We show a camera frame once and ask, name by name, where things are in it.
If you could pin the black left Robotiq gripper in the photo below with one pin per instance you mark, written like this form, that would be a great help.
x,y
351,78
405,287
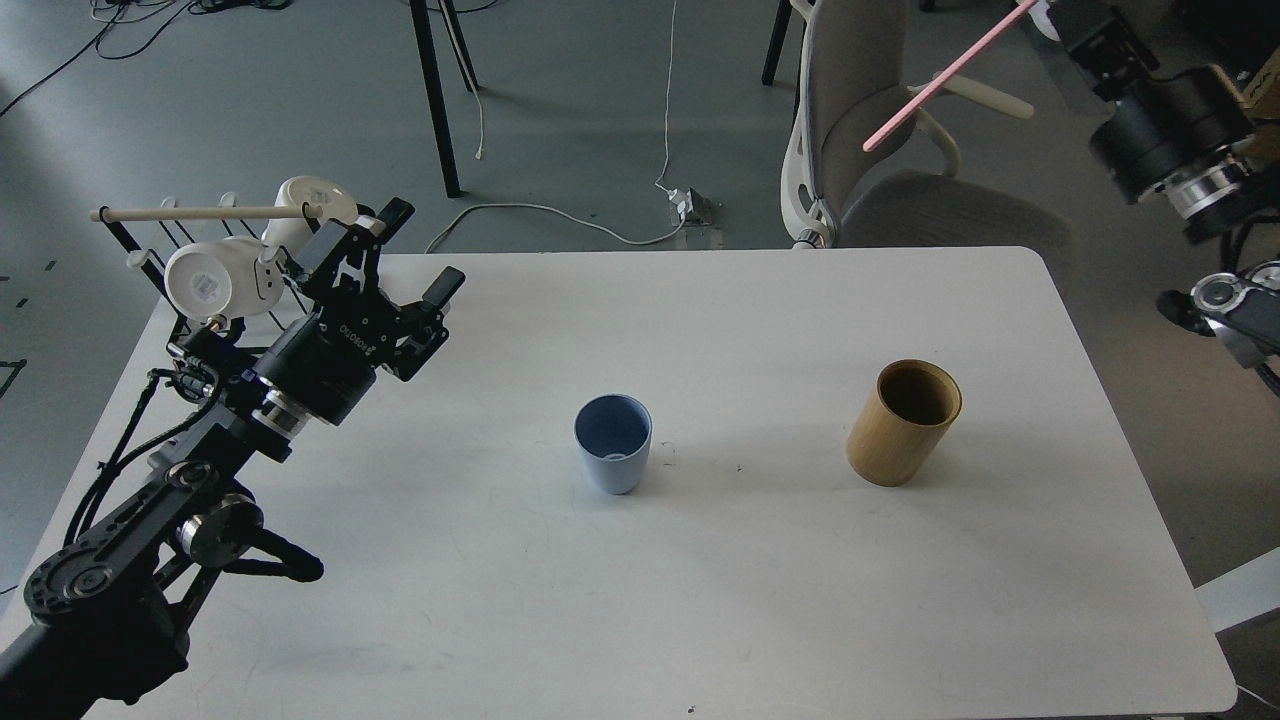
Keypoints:
x,y
326,362

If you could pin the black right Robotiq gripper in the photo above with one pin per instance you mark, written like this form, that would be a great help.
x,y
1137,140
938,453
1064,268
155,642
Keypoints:
x,y
1174,138

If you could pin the pink chopstick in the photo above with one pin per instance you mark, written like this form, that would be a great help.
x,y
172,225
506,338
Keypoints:
x,y
940,82

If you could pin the light blue cup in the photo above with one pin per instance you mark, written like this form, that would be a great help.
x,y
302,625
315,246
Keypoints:
x,y
613,434

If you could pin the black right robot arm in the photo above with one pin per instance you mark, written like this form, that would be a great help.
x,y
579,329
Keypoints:
x,y
1236,305

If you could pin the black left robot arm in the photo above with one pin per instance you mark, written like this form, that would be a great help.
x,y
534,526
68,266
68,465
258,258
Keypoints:
x,y
111,610

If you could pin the black table leg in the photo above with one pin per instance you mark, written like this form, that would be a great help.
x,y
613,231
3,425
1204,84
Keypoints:
x,y
430,72

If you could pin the cardboard box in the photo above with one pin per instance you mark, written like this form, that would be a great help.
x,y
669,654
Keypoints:
x,y
1261,104

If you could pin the white mug front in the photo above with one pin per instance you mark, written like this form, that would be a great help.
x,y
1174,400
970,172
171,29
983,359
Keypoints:
x,y
222,278

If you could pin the bamboo cylinder holder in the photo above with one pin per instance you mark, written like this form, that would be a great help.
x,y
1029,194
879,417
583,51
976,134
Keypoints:
x,y
909,411

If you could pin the black wire mug rack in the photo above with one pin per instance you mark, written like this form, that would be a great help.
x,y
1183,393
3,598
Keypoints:
x,y
289,225

